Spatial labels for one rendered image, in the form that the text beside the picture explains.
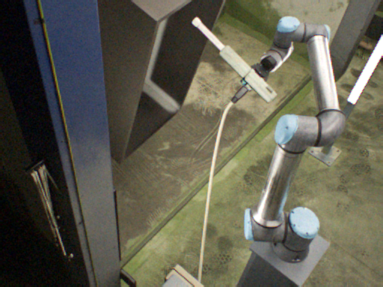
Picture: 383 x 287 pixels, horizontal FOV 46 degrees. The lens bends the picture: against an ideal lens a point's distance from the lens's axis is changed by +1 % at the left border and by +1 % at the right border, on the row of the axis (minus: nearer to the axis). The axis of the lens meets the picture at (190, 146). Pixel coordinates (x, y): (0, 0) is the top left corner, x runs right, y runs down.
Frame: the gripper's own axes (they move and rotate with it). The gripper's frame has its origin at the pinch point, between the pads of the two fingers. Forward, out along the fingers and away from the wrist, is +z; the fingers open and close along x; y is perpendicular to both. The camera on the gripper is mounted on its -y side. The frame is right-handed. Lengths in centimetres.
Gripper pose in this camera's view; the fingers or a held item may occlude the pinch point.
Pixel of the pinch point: (248, 84)
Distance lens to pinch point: 198.5
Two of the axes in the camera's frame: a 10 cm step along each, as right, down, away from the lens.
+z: -5.8, 5.9, -5.6
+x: -7.1, -7.0, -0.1
